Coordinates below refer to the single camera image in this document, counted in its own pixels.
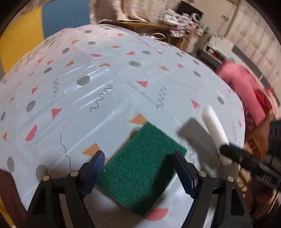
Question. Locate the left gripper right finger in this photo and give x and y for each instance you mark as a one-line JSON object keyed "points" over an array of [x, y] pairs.
{"points": [[186, 172]]}

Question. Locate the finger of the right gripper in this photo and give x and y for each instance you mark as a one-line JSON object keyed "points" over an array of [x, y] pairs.
{"points": [[238, 155]]}

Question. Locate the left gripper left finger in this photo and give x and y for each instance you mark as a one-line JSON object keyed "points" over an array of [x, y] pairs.
{"points": [[91, 172]]}

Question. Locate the yellow green scrub sponge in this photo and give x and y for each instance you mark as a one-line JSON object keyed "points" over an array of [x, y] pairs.
{"points": [[141, 171]]}

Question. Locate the white plastic tube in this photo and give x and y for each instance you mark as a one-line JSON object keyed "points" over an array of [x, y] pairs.
{"points": [[216, 132]]}

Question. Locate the wicker chair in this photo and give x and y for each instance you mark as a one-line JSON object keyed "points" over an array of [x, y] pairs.
{"points": [[256, 140]]}

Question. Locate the pink blanket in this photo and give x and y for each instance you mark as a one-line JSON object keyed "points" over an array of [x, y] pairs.
{"points": [[257, 100]]}

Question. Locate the patterned plastic tablecloth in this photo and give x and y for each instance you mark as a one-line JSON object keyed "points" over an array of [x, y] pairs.
{"points": [[91, 88]]}

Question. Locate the wooden side table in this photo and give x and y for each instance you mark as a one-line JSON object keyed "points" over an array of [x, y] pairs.
{"points": [[154, 30]]}

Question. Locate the pile of striped clothes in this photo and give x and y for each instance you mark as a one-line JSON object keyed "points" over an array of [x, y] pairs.
{"points": [[180, 24]]}

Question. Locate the grey yellow blue chair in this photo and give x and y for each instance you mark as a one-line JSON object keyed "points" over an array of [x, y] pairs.
{"points": [[31, 29]]}

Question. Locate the pink patterned curtain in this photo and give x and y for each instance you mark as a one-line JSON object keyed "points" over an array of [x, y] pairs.
{"points": [[140, 10]]}

